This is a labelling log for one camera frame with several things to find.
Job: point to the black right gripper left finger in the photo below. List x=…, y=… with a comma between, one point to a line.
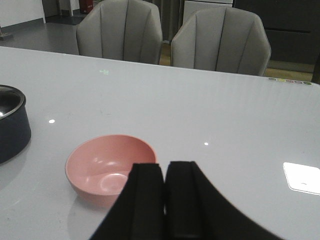
x=138, y=212

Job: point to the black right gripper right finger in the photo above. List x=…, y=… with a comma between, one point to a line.
x=196, y=210

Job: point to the pink plastic bowl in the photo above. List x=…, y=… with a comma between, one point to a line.
x=99, y=168

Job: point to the dark blue saucepan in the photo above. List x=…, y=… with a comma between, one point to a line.
x=15, y=134

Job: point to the right grey upholstered chair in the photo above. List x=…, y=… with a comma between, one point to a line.
x=222, y=39

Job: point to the grey upholstered chair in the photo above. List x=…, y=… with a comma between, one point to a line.
x=222, y=39
x=125, y=30

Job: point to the left grey upholstered chair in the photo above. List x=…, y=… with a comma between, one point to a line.
x=125, y=30

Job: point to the grey curtain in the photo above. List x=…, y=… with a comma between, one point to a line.
x=171, y=17

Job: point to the dark grey counter cabinet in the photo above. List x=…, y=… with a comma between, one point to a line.
x=292, y=27

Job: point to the red trash bin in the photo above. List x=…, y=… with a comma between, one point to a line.
x=85, y=6

